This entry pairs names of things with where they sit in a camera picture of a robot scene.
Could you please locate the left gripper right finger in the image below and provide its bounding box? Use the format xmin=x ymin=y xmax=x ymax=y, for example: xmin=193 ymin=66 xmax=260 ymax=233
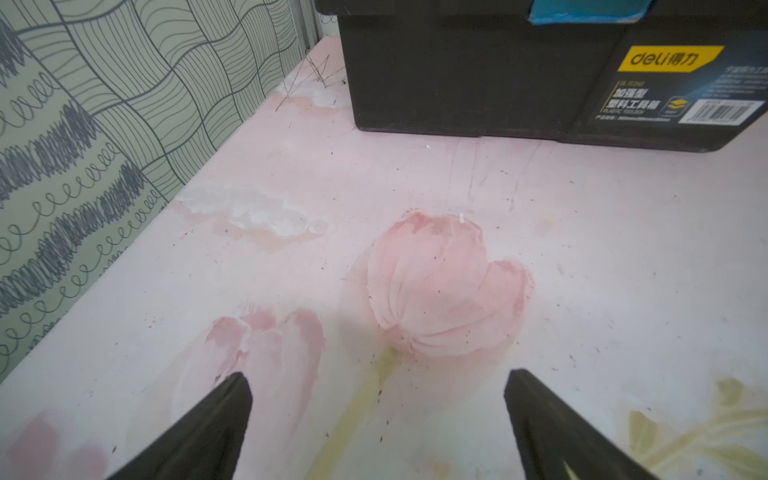
xmin=504 ymin=369 xmax=654 ymax=479

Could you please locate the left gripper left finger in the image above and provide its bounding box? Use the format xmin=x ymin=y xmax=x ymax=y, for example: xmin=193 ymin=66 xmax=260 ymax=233
xmin=111 ymin=372 xmax=252 ymax=480

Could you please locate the yellow black toolbox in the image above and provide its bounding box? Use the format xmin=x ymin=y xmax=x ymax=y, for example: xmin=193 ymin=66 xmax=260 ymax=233
xmin=315 ymin=1 xmax=767 ymax=153

